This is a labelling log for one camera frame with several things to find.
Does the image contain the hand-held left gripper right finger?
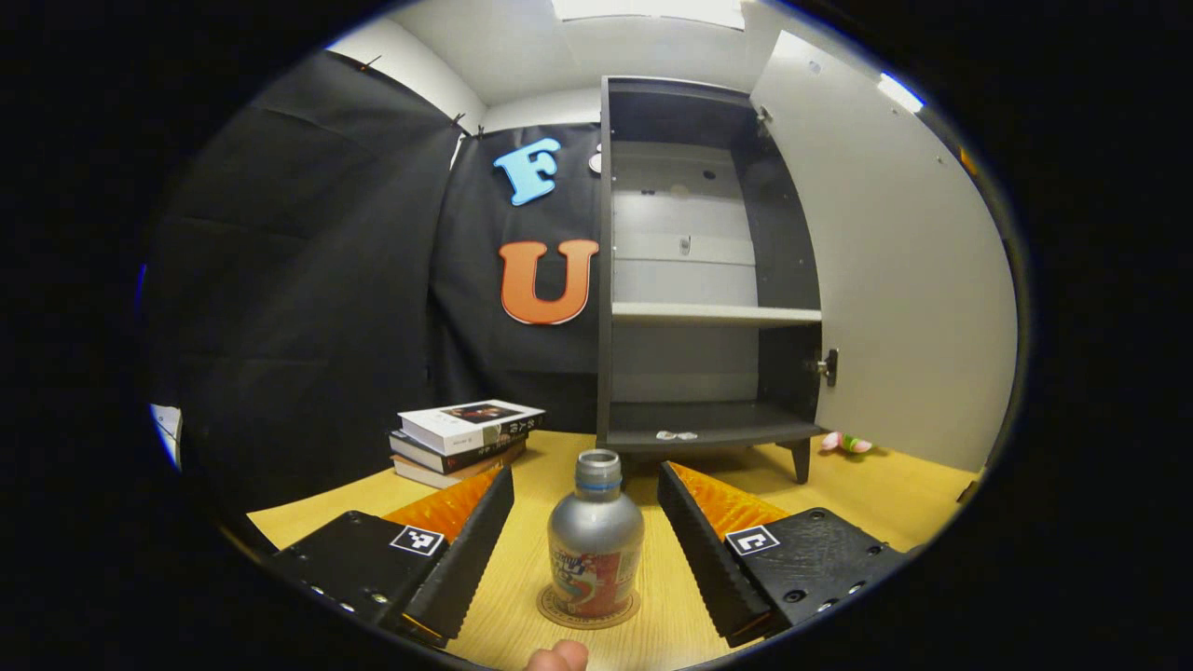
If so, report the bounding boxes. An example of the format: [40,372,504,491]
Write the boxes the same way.
[657,459,912,650]

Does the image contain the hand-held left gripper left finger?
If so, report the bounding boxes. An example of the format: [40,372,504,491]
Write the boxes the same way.
[268,464,516,649]

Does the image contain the round brown coaster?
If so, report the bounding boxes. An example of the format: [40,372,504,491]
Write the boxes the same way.
[536,582,643,632]

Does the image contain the silver bottle with red label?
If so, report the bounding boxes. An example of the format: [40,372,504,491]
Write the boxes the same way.
[546,447,647,620]

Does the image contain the light grey cabinet door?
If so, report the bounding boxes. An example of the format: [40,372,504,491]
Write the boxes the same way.
[749,29,1020,475]

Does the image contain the dark grey cabinet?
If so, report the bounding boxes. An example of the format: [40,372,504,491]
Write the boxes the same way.
[596,76,842,486]

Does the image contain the light grey cabinet shelf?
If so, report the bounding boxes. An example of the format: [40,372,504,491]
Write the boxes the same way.
[610,302,824,330]

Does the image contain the brown cover book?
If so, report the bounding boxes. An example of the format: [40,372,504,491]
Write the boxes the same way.
[391,451,510,491]

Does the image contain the dark cover book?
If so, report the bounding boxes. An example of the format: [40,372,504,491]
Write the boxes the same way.
[389,430,528,475]

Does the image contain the black backdrop cloth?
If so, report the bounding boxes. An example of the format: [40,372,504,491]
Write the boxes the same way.
[140,51,609,515]

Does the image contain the white printed sheet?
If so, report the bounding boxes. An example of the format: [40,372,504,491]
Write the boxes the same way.
[148,402,185,471]

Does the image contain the small ceiling light panel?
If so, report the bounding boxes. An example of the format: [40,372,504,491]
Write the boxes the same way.
[875,72,926,116]

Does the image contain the wide ceiling light panel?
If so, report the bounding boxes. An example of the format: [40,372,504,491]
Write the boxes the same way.
[551,0,747,30]

